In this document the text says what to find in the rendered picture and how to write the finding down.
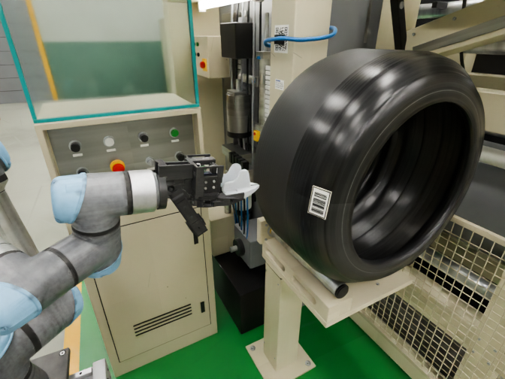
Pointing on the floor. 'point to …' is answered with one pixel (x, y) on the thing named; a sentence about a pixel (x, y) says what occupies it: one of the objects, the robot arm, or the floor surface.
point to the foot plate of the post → (300, 366)
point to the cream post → (294, 304)
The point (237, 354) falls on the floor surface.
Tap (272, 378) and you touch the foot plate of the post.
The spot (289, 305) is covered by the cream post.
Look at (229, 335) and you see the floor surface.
